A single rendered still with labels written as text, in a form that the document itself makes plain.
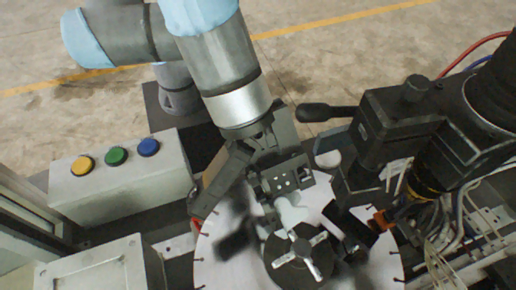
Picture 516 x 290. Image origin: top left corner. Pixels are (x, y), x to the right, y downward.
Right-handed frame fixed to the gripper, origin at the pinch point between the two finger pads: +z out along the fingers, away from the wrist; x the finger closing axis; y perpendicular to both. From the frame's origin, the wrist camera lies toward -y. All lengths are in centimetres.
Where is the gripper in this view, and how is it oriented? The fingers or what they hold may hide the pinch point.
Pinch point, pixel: (279, 232)
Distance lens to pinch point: 45.3
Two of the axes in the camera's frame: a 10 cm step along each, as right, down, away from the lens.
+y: 9.2, -4.0, 0.4
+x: -2.2, -4.1, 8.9
